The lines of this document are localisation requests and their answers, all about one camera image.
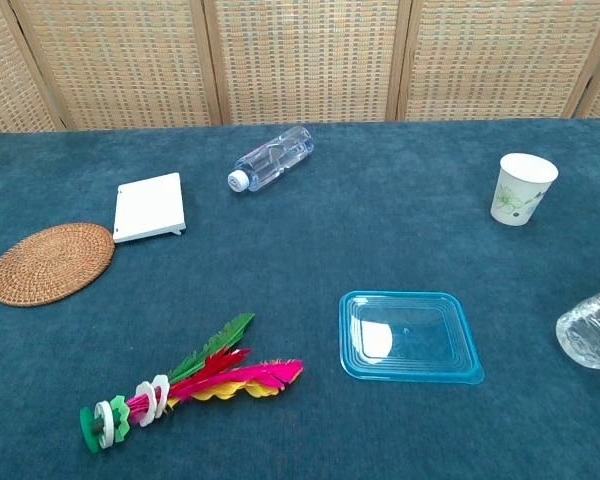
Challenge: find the white paper cup floral print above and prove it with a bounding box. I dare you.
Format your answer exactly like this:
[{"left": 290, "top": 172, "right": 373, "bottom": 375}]
[{"left": 490, "top": 152, "right": 560, "bottom": 227}]

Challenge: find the round woven rattan coaster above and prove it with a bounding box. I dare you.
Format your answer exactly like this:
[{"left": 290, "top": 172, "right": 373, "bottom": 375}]
[{"left": 0, "top": 222, "right": 116, "bottom": 308}]

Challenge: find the clear water bottle white cap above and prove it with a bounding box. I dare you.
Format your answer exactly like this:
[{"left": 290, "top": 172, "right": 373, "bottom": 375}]
[{"left": 227, "top": 125, "right": 315, "bottom": 193}]

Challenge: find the blue clear plastic lid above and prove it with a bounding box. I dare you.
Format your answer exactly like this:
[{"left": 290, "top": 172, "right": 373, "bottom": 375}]
[{"left": 338, "top": 290, "right": 486, "bottom": 386}]

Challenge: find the white flat plastic box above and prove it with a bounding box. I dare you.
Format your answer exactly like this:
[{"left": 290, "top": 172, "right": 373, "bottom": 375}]
[{"left": 112, "top": 172, "right": 187, "bottom": 245}]

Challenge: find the colourful feather shuttlecock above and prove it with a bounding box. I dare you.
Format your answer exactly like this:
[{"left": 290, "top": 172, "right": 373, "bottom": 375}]
[{"left": 78, "top": 312, "right": 305, "bottom": 455}]

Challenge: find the large crumpled clear plastic bottle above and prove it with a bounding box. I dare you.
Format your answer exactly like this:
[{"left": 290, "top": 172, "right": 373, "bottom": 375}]
[{"left": 555, "top": 284, "right": 600, "bottom": 370}]

